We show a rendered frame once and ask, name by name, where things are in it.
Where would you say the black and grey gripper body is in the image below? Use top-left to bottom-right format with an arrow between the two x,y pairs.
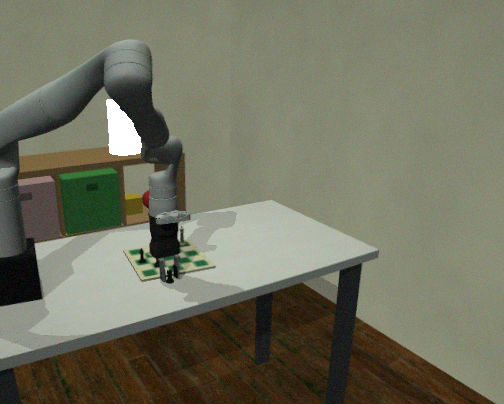
148,196 -> 191,259

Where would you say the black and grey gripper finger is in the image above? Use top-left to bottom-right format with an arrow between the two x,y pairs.
173,254 -> 180,279
157,258 -> 166,282

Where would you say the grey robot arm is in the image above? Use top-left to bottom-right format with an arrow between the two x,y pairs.
0,39 -> 183,257

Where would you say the green and cream chessboard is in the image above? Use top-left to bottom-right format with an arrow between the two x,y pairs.
123,239 -> 216,282

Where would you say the white chess piece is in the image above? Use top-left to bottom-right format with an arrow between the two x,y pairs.
179,226 -> 186,246

